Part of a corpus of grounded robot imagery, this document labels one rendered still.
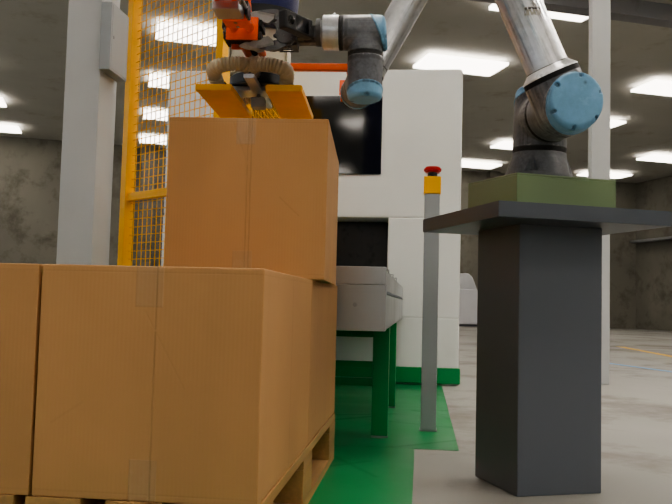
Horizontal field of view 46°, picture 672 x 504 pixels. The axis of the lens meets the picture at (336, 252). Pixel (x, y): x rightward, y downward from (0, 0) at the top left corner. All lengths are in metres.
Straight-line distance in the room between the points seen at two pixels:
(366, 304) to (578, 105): 0.94
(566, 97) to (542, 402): 0.79
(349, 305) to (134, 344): 1.28
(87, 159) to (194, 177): 1.64
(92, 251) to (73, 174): 0.35
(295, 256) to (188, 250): 0.27
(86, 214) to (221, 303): 2.25
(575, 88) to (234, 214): 0.91
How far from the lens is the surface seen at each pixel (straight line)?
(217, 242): 1.98
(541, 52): 2.16
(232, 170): 2.00
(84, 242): 3.57
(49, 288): 1.47
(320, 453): 2.44
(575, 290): 2.23
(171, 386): 1.40
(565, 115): 2.11
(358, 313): 2.59
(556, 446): 2.23
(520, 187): 2.10
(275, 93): 2.20
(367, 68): 2.05
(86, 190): 3.59
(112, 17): 3.72
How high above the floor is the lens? 0.49
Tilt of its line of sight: 4 degrees up
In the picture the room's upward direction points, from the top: 1 degrees clockwise
